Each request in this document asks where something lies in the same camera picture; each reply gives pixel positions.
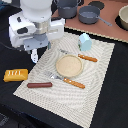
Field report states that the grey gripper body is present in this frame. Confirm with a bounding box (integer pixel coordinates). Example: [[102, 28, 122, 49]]
[[9, 12, 65, 51]]

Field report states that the knife with orange handle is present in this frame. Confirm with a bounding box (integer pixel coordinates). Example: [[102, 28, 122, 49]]
[[59, 48, 99, 64]]

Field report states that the grey cooking pot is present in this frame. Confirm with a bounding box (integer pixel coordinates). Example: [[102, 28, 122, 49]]
[[54, 0, 81, 19]]

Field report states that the black stove burner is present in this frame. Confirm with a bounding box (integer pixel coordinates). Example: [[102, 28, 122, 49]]
[[88, 1, 105, 10]]

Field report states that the pink wooden stove board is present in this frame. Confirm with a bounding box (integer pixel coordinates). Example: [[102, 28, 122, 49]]
[[51, 0, 128, 44]]

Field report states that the beige woven placemat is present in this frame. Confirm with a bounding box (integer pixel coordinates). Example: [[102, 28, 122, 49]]
[[14, 32, 114, 128]]

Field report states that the light blue block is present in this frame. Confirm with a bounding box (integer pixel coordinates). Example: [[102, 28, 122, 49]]
[[78, 33, 92, 51]]

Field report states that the beige bowl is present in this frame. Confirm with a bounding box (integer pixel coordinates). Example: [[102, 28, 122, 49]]
[[119, 5, 128, 30]]

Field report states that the yellow bread pastry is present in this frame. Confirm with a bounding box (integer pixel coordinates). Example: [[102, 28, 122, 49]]
[[4, 69, 28, 82]]

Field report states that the brown sausage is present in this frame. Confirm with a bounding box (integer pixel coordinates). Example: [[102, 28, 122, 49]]
[[27, 82, 52, 88]]

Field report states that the fork with orange handle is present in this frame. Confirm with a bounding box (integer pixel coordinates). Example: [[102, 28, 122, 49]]
[[44, 71, 85, 89]]

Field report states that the grey saucepan with handle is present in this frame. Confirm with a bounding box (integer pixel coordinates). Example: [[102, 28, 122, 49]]
[[78, 5, 111, 26]]

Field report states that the round beige plate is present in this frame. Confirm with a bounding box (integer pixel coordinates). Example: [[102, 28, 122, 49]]
[[56, 55, 83, 78]]

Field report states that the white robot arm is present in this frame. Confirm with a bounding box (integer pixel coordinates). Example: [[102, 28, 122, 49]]
[[9, 0, 65, 51]]

